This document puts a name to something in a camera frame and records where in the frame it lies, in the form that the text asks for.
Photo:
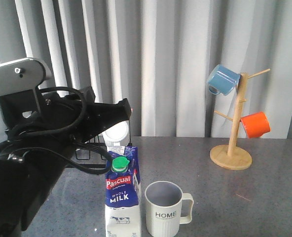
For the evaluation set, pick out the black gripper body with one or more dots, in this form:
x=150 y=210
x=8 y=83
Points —
x=43 y=124

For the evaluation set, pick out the blue white milk carton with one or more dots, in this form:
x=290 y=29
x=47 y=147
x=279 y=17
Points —
x=123 y=193

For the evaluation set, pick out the white HOME mug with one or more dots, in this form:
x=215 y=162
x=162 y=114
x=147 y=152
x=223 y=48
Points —
x=167 y=207

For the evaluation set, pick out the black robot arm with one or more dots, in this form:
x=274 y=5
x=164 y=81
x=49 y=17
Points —
x=24 y=190

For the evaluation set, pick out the white ribbed mug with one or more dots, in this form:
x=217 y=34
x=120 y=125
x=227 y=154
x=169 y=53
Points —
x=117 y=135

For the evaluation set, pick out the grey pleated curtain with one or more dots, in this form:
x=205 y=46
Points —
x=158 y=54

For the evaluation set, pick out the blue enamel mug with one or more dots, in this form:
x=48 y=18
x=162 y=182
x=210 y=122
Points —
x=222 y=80

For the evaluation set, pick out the wooden mug tree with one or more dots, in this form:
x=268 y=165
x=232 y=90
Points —
x=231 y=156

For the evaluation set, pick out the orange enamel mug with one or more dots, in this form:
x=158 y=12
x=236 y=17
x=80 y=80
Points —
x=255 y=125

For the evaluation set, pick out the black wire mug rack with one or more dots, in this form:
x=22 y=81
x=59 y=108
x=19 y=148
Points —
x=93 y=160

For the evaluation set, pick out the silver camera mount bracket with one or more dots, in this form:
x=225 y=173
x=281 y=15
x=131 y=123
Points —
x=22 y=74

